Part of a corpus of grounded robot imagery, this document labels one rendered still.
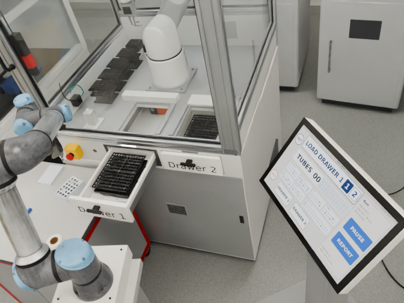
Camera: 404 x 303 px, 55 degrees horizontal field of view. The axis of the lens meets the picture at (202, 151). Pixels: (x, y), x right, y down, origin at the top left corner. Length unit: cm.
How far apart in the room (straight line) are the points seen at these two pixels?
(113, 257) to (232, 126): 70
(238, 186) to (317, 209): 58
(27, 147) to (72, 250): 39
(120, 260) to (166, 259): 97
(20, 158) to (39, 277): 43
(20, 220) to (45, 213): 66
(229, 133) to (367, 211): 64
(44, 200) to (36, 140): 84
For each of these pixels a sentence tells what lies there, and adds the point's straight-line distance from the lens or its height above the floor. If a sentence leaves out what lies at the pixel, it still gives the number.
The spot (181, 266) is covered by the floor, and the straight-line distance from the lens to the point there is 251.
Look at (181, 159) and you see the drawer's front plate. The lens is 178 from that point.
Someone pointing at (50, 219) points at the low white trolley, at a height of 76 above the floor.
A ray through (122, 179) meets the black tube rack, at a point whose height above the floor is 89.
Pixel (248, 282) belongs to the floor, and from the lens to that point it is 240.
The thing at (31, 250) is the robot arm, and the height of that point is 111.
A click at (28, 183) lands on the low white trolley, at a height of 76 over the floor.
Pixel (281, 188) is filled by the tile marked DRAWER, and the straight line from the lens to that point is 146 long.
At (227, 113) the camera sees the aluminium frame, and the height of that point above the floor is 118.
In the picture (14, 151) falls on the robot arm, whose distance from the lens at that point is 127.
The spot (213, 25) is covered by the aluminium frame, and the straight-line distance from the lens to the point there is 133.
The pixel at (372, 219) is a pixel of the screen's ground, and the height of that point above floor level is 115.
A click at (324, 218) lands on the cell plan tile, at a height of 106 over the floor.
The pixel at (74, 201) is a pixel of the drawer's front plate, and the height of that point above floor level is 91.
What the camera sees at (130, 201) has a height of 89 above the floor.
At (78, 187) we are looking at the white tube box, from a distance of 202.
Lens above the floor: 213
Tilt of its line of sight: 43 degrees down
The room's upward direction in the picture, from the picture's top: 13 degrees counter-clockwise
